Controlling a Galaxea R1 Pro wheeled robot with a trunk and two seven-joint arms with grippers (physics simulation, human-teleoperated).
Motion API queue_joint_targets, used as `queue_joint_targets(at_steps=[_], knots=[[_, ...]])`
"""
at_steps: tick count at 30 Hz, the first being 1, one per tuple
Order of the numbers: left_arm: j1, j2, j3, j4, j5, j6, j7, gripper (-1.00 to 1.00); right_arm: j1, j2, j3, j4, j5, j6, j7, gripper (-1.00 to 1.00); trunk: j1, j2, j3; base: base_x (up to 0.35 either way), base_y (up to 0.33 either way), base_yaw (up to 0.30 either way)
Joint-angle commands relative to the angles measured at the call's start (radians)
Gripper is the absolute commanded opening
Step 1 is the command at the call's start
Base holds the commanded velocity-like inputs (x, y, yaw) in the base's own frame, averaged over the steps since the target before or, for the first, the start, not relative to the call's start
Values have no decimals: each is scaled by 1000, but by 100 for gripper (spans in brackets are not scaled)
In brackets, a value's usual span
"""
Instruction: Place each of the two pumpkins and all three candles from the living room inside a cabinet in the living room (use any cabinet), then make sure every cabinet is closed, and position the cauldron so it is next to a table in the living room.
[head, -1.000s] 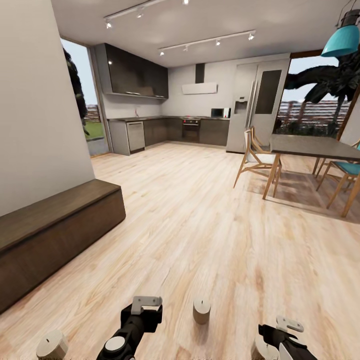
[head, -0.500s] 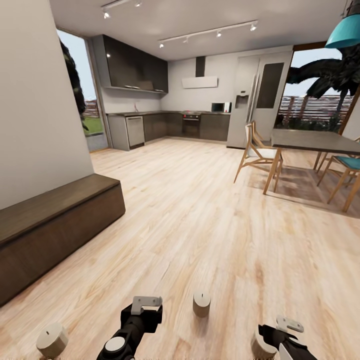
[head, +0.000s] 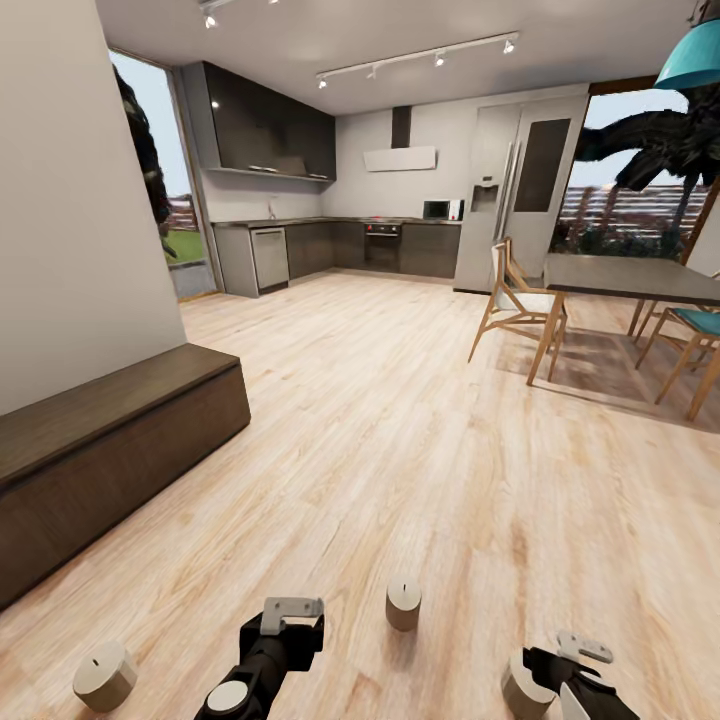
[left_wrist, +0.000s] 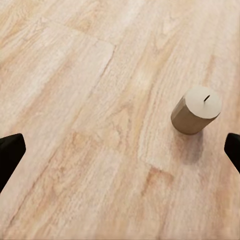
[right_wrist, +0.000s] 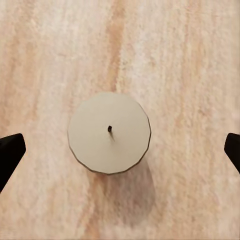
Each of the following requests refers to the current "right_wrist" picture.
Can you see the pillar candle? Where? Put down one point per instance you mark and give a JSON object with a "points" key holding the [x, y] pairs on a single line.
{"points": [[109, 133]]}

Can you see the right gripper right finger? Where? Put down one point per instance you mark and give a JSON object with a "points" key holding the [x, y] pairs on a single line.
{"points": [[232, 149]]}

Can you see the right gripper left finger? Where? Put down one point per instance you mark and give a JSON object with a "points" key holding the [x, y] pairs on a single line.
{"points": [[12, 150]]}

